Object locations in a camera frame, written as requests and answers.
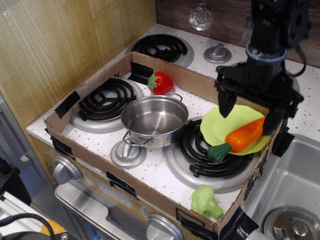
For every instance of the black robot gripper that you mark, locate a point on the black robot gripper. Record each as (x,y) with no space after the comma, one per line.
(260,82)

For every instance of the orange toy carrot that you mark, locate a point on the orange toy carrot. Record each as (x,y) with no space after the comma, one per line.
(237,140)

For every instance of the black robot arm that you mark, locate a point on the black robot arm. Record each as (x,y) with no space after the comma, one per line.
(278,26)

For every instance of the light green plastic plate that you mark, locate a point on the light green plastic plate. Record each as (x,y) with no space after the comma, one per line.
(214,127)

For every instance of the back right black burner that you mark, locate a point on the back right black burner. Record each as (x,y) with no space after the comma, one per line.
(297,86)

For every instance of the back silver stovetop knob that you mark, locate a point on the back silver stovetop knob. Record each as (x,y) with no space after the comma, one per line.
(218,54)

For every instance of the silver stovetop knob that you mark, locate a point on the silver stovetop knob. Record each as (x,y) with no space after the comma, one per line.
(127,156)
(218,54)

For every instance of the hanging silver slotted spatula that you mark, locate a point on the hanging silver slotted spatula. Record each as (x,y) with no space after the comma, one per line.
(247,31)

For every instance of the front right black burner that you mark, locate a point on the front right black burner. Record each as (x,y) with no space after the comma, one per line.
(188,161)

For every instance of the stainless steel sink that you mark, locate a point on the stainless steel sink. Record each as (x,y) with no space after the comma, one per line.
(290,180)

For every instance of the red toy strawberry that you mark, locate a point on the red toy strawberry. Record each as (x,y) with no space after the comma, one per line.
(159,83)

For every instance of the small stainless steel pot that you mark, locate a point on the small stainless steel pot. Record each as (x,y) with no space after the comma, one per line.
(154,121)

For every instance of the hanging silver strainer ladle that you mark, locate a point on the hanging silver strainer ladle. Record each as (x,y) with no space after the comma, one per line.
(201,16)

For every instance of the green toy broccoli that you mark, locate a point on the green toy broccoli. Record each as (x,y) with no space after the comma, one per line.
(202,202)

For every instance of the silver sink drain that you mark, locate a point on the silver sink drain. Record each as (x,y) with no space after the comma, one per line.
(291,223)

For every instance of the brown cardboard fence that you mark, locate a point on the brown cardboard fence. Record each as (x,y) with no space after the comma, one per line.
(150,187)

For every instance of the front silver stovetop knob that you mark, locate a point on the front silver stovetop knob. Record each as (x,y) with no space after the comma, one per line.
(127,156)

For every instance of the right silver oven knob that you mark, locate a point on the right silver oven knob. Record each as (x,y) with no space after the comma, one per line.
(160,228)

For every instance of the silver oven knob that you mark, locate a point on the silver oven knob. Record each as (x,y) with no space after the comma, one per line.
(65,171)
(160,228)

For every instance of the front left black burner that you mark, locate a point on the front left black burner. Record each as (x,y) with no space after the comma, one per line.
(100,111)

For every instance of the left silver oven knob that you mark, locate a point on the left silver oven knob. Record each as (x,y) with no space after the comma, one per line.
(65,171)

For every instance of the orange sponge piece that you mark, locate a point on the orange sponge piece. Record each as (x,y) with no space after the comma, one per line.
(57,229)

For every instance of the silver oven door handle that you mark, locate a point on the silver oven door handle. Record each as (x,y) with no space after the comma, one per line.
(90,213)

